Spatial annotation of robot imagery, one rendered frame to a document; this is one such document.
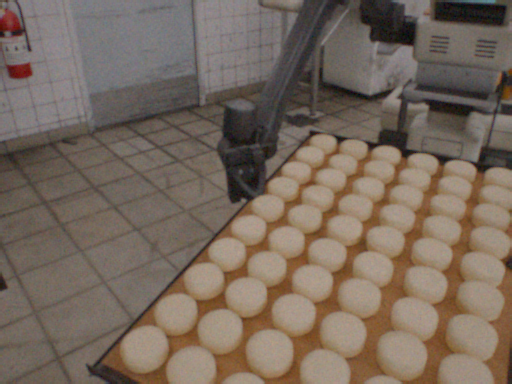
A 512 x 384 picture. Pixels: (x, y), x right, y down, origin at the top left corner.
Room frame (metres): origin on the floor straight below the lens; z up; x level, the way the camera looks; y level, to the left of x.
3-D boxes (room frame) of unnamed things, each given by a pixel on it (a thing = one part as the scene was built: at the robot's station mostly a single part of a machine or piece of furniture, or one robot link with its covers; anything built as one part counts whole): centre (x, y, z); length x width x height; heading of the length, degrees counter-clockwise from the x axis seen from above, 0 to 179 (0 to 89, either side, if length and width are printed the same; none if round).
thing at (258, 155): (0.67, 0.02, 0.99); 0.09 x 0.07 x 0.07; 17
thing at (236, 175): (0.67, 0.02, 0.97); 0.09 x 0.07 x 0.07; 17
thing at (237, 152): (0.74, 0.04, 0.98); 0.07 x 0.07 x 0.10; 17
